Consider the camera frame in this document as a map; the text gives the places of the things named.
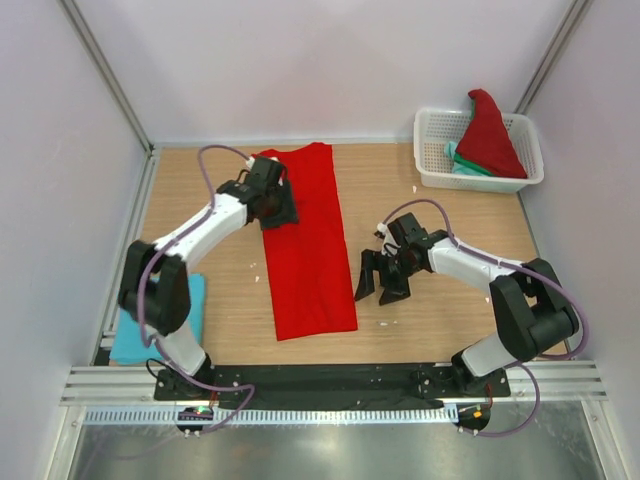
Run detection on white plastic basket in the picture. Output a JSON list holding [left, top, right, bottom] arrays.
[[413, 107, 544, 194]]

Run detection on left aluminium corner post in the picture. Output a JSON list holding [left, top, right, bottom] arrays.
[[57, 0, 154, 156]]

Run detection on mint t shirt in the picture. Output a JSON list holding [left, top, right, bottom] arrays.
[[444, 141, 489, 176]]

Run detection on aluminium corner post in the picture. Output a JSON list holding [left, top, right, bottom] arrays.
[[57, 0, 154, 156], [514, 0, 594, 115]]

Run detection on dark red t shirt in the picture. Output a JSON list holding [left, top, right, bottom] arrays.
[[453, 89, 528, 179]]

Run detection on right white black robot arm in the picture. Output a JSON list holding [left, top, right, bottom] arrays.
[[354, 213, 584, 396]]

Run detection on aluminium front rail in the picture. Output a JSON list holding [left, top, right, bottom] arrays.
[[59, 360, 608, 406]]

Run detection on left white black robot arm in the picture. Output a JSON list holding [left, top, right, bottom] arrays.
[[118, 156, 298, 400]]

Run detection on bright red t shirt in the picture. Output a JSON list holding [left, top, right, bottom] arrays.
[[261, 142, 358, 341]]

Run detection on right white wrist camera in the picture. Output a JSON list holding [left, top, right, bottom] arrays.
[[374, 223, 393, 242]]

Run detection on folded light blue t shirt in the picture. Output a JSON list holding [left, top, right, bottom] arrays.
[[110, 273, 207, 365]]

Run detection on right aluminium corner post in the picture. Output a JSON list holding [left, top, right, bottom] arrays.
[[514, 0, 594, 115]]

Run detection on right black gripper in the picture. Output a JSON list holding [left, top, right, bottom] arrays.
[[354, 249, 421, 306]]

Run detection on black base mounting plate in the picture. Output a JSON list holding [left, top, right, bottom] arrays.
[[153, 363, 512, 412]]

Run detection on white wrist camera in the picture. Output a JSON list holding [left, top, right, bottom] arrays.
[[374, 223, 393, 242], [246, 155, 279, 170]]

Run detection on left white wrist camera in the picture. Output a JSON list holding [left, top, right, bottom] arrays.
[[246, 155, 279, 170]]

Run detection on white slotted cable duct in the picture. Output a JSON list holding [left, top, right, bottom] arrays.
[[84, 404, 458, 426]]

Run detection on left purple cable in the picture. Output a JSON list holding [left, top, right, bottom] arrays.
[[138, 144, 256, 441]]

